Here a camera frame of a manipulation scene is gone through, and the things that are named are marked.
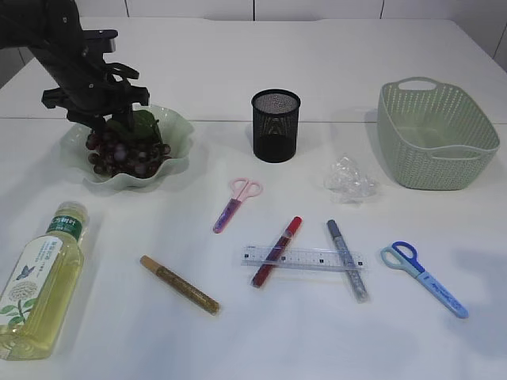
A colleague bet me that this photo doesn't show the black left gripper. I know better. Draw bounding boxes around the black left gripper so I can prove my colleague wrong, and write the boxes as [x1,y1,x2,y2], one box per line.
[41,78,150,134]

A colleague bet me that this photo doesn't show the purple artificial grape bunch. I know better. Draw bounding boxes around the purple artificial grape bunch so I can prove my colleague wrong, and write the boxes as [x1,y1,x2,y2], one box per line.
[86,110,171,179]

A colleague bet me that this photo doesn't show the green tea plastic bottle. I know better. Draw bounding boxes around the green tea plastic bottle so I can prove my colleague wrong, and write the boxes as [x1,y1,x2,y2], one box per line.
[1,201,88,361]

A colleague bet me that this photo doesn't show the clear plastic sheet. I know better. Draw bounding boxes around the clear plastic sheet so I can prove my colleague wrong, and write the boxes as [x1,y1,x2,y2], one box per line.
[323,154,378,204]

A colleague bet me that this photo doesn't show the blue scissors with cover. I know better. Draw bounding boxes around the blue scissors with cover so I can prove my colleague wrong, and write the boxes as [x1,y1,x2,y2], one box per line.
[379,241,469,319]

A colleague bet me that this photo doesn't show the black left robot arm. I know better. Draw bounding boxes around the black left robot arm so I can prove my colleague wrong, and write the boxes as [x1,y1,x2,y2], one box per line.
[1,1,150,131]

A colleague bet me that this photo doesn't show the green wavy glass plate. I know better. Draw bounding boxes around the green wavy glass plate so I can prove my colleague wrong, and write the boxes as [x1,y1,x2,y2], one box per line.
[59,104,194,191]

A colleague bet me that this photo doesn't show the black mesh pen holder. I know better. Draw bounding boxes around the black mesh pen holder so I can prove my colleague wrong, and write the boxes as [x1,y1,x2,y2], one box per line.
[251,89,301,163]

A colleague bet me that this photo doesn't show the red marker pen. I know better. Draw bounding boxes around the red marker pen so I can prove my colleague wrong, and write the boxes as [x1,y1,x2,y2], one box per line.
[251,216,303,288]

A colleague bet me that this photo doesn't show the gold glitter marker pen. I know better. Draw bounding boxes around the gold glitter marker pen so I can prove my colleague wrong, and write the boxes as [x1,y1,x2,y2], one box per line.
[139,255,220,315]

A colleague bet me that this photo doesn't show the clear plastic ruler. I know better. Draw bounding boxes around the clear plastic ruler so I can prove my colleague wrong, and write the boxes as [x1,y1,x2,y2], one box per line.
[239,245,368,272]

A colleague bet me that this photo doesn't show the silver glitter marker pen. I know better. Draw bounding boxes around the silver glitter marker pen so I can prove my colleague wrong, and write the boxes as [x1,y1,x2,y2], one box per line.
[326,219,369,303]

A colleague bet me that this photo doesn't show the green woven plastic basket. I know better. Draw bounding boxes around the green woven plastic basket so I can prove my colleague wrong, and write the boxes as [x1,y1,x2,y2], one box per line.
[377,77,500,191]

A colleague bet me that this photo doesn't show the pink purple small scissors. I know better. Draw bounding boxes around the pink purple small scissors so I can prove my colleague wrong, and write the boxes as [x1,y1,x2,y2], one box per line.
[212,177,263,234]

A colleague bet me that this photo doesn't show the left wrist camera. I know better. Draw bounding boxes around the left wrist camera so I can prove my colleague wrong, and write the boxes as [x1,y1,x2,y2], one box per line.
[83,29,118,54]

